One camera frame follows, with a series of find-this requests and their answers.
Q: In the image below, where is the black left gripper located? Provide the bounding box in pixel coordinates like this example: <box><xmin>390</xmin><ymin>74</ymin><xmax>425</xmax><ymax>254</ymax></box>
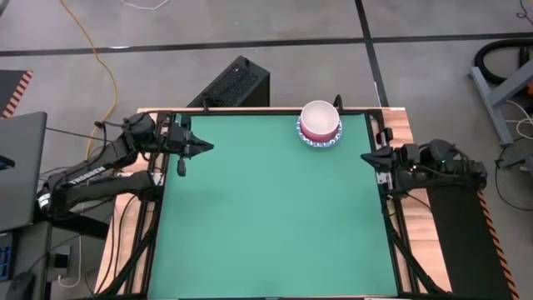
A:
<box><xmin>159</xmin><ymin>112</ymin><xmax>216</xmax><ymax>178</ymax></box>

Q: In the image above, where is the grey desk cabinet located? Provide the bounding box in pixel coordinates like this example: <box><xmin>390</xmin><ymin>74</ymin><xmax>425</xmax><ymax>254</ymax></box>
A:
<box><xmin>0</xmin><ymin>220</ymin><xmax>53</xmax><ymax>300</ymax></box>

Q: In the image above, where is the grey metal stand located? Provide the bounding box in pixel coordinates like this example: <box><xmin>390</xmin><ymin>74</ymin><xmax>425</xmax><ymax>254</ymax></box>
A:
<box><xmin>468</xmin><ymin>57</ymin><xmax>533</xmax><ymax>147</ymax></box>

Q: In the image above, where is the blue patterned paper bowl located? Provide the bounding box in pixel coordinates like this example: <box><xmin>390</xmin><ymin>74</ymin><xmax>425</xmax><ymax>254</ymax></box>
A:
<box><xmin>296</xmin><ymin>115</ymin><xmax>344</xmax><ymax>149</ymax></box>

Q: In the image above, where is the yellow floor cable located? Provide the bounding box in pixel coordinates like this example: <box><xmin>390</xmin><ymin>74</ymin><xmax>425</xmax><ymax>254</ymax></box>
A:
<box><xmin>57</xmin><ymin>0</ymin><xmax>119</xmax><ymax>159</ymax></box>

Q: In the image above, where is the black ramp with hazard stripes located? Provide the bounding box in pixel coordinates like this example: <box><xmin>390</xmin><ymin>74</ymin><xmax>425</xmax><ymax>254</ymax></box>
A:
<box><xmin>418</xmin><ymin>159</ymin><xmax>521</xmax><ymax>300</ymax></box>

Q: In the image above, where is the black mat with hazard stripes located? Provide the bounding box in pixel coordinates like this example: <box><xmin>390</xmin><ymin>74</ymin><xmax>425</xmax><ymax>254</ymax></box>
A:
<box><xmin>0</xmin><ymin>69</ymin><xmax>34</xmax><ymax>120</ymax></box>

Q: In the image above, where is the black cable with connector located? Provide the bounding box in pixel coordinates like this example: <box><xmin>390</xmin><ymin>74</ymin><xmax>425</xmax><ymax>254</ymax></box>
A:
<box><xmin>494</xmin><ymin>145</ymin><xmax>533</xmax><ymax>213</ymax></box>

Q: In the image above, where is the black computer tower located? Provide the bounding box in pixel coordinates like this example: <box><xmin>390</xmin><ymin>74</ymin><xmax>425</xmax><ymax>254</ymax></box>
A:
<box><xmin>187</xmin><ymin>54</ymin><xmax>271</xmax><ymax>109</ymax></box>

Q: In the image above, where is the black flexible hose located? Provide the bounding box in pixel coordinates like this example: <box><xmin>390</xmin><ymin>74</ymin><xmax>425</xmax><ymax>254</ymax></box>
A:
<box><xmin>473</xmin><ymin>37</ymin><xmax>533</xmax><ymax>87</ymax></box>

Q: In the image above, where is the grey laptop lid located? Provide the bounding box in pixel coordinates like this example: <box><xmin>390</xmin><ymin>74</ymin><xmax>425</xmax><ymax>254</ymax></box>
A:
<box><xmin>0</xmin><ymin>111</ymin><xmax>48</xmax><ymax>233</ymax></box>

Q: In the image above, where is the green table mat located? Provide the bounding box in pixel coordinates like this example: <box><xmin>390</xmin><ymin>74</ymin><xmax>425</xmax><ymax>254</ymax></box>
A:
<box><xmin>148</xmin><ymin>112</ymin><xmax>400</xmax><ymax>299</ymax></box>

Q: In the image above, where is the white floor cable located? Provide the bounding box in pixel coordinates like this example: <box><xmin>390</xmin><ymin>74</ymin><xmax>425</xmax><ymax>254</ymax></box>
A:
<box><xmin>118</xmin><ymin>0</ymin><xmax>172</xmax><ymax>11</ymax></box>

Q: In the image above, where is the white cable bundle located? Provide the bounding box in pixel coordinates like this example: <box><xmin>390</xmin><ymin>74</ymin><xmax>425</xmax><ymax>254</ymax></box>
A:
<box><xmin>504</xmin><ymin>98</ymin><xmax>533</xmax><ymax>142</ymax></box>

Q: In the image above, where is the white plastic bowl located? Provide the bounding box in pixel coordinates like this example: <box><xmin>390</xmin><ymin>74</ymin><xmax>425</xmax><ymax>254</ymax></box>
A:
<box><xmin>300</xmin><ymin>99</ymin><xmax>341</xmax><ymax>133</ymax></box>

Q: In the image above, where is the black thin floor cable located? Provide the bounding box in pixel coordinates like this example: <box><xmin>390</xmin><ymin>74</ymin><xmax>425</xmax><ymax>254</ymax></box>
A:
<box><xmin>45</xmin><ymin>126</ymin><xmax>102</xmax><ymax>139</ymax></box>

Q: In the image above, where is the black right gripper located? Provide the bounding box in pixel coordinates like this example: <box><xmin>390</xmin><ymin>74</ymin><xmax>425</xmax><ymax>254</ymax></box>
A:
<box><xmin>360</xmin><ymin>127</ymin><xmax>421</xmax><ymax>192</ymax></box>

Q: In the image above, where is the black floor beam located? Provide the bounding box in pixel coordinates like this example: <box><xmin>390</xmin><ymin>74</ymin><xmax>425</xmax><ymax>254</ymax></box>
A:
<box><xmin>35</xmin><ymin>199</ymin><xmax>110</xmax><ymax>241</ymax></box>

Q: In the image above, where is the pink plastic bowl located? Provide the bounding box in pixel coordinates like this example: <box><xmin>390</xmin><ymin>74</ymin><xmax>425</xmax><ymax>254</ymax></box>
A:
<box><xmin>300</xmin><ymin>118</ymin><xmax>340</xmax><ymax>139</ymax></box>

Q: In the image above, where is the grey power adapter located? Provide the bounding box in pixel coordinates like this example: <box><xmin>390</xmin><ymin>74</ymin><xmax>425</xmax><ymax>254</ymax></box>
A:
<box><xmin>52</xmin><ymin>245</ymin><xmax>72</xmax><ymax>276</ymax></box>

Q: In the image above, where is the black looped cable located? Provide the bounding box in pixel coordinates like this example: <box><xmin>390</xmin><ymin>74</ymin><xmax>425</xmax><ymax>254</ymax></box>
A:
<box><xmin>516</xmin><ymin>0</ymin><xmax>533</xmax><ymax>21</ymax></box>

